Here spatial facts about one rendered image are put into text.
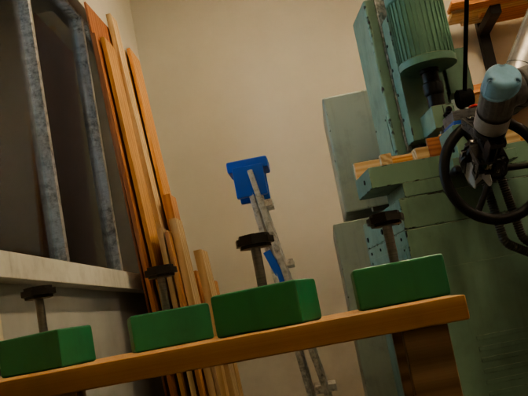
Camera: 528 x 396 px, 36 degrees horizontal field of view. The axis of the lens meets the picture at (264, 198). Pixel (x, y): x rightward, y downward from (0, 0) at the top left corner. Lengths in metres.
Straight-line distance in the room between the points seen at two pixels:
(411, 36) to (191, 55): 2.77
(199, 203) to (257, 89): 0.79
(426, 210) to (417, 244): 0.10
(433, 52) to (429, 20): 0.10
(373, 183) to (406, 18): 0.55
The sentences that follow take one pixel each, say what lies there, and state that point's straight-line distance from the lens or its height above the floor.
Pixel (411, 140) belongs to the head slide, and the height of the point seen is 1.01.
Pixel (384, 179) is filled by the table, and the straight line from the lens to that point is 2.28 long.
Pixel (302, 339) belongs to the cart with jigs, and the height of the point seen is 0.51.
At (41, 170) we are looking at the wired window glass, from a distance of 3.10.
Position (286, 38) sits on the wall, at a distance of 5.07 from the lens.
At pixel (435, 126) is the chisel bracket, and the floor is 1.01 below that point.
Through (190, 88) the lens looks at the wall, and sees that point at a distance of 5.05.
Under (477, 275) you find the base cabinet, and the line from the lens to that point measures 2.31.
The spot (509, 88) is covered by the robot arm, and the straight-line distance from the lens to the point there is 1.71.
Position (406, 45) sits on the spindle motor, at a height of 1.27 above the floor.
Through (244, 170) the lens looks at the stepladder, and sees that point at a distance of 3.10.
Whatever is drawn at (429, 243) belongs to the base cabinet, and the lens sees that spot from 2.28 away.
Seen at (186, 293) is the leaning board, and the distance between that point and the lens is 3.48.
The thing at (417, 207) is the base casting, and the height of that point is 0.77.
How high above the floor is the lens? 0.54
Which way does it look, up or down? 8 degrees up
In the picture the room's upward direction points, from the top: 11 degrees counter-clockwise
